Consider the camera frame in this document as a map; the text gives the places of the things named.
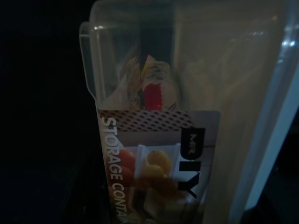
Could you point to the red white snack packet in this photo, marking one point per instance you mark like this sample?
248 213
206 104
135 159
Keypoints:
153 93

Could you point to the clear storage container white lid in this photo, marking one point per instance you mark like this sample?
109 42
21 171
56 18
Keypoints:
233 116

